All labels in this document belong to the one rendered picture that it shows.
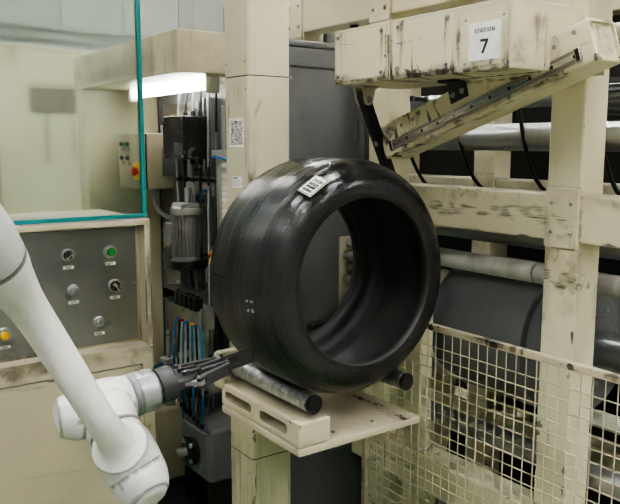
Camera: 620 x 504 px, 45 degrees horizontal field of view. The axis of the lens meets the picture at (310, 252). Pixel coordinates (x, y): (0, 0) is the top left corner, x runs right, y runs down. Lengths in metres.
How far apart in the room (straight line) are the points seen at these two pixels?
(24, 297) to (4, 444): 1.00
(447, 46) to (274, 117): 0.50
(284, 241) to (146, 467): 0.53
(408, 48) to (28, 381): 1.31
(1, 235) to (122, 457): 0.48
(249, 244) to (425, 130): 0.62
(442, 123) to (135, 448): 1.09
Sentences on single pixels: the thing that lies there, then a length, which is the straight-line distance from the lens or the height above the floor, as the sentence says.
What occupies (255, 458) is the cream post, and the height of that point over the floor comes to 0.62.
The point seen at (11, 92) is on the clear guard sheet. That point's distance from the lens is 2.11.
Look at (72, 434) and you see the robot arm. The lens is 1.54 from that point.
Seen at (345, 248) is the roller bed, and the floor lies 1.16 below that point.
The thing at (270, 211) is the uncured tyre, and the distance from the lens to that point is 1.62.
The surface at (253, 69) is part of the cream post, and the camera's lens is 1.97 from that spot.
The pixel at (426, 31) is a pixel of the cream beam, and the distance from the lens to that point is 1.83.
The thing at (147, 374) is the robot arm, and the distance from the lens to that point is 1.58.
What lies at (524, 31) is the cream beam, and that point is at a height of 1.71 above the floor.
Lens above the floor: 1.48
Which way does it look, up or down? 8 degrees down
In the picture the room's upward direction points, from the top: straight up
